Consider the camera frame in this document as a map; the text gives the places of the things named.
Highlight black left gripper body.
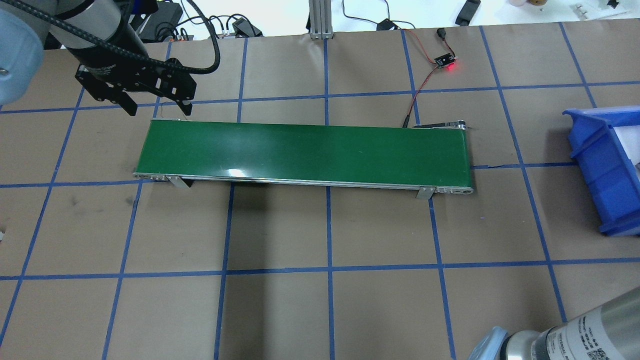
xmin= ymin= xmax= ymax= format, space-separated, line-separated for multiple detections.
xmin=75 ymin=55 xmax=197 ymax=103

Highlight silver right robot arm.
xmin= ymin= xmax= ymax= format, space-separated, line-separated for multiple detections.
xmin=468 ymin=287 xmax=640 ymax=360

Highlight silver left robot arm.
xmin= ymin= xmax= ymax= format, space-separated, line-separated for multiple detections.
xmin=1 ymin=0 xmax=210 ymax=116

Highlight black power brick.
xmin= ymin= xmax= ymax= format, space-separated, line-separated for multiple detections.
xmin=130 ymin=1 xmax=183 ymax=43

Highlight black power adapter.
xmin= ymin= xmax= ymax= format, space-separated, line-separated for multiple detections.
xmin=375 ymin=18 xmax=400 ymax=31

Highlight green conveyor belt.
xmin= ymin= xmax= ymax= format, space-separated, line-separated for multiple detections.
xmin=133 ymin=118 xmax=474 ymax=199

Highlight small sensor circuit board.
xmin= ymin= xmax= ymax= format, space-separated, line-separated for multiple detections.
xmin=433 ymin=53 xmax=457 ymax=71

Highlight blue plastic bin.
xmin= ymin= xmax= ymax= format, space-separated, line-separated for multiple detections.
xmin=562 ymin=105 xmax=640 ymax=237

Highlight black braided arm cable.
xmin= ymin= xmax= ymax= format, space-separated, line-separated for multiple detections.
xmin=0 ymin=0 xmax=223 ymax=77

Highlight aluminium frame post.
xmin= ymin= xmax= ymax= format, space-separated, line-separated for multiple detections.
xmin=308 ymin=0 xmax=334 ymax=40

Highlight red black conveyor cable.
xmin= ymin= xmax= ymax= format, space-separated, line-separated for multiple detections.
xmin=400 ymin=28 xmax=457 ymax=129

